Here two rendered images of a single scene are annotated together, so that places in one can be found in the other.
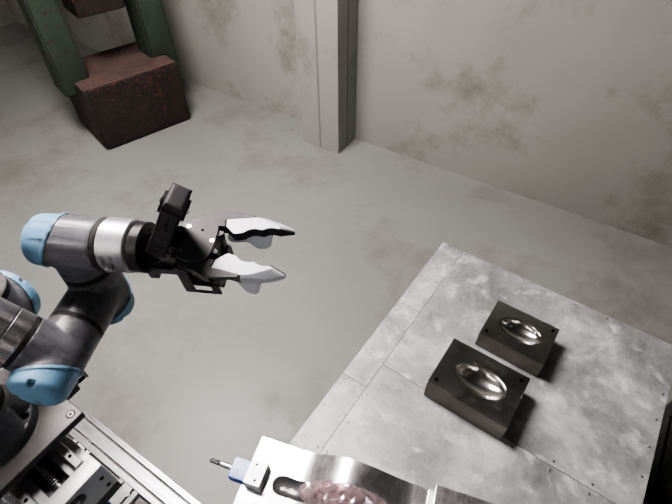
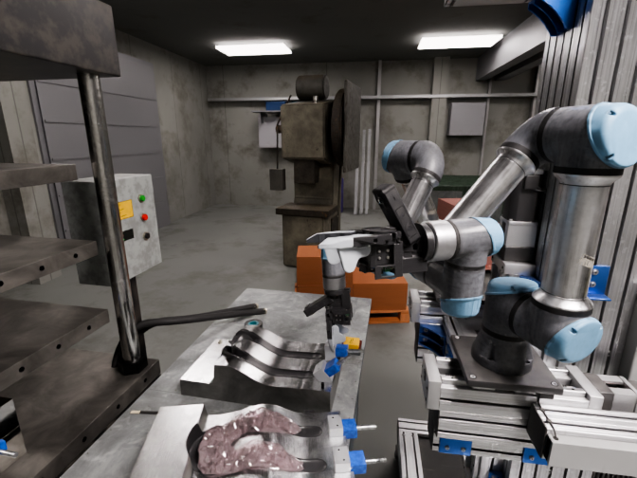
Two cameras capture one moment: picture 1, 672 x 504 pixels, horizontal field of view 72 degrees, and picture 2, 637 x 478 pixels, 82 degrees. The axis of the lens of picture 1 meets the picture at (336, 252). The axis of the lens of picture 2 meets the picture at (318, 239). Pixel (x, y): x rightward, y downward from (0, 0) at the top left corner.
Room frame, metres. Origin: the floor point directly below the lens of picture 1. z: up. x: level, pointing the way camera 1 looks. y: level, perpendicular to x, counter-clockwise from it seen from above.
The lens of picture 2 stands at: (0.95, -0.17, 1.62)
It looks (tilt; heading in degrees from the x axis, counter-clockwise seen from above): 16 degrees down; 156
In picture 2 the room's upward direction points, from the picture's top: straight up
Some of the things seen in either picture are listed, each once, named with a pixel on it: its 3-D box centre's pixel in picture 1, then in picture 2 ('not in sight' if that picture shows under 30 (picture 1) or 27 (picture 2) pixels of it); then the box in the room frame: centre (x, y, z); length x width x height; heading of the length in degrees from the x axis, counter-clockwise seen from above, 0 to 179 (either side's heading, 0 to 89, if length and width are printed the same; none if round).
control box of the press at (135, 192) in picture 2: not in sight; (135, 342); (-0.72, -0.32, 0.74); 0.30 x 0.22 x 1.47; 144
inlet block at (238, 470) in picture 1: (237, 469); (360, 462); (0.34, 0.22, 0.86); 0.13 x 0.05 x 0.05; 71
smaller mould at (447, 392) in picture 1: (475, 386); not in sight; (0.53, -0.34, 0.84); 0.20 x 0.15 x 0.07; 54
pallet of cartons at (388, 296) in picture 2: not in sight; (348, 276); (-1.96, 1.46, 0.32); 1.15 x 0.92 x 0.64; 58
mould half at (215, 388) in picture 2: not in sight; (265, 363); (-0.13, 0.12, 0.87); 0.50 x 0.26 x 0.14; 54
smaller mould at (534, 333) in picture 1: (516, 336); not in sight; (0.68, -0.48, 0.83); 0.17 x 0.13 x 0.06; 54
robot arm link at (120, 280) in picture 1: (95, 295); (456, 284); (0.44, 0.37, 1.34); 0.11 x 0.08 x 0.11; 173
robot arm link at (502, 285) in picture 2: not in sight; (511, 303); (0.37, 0.64, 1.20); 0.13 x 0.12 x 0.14; 173
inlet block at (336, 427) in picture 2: not in sight; (352, 428); (0.24, 0.25, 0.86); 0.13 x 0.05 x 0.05; 71
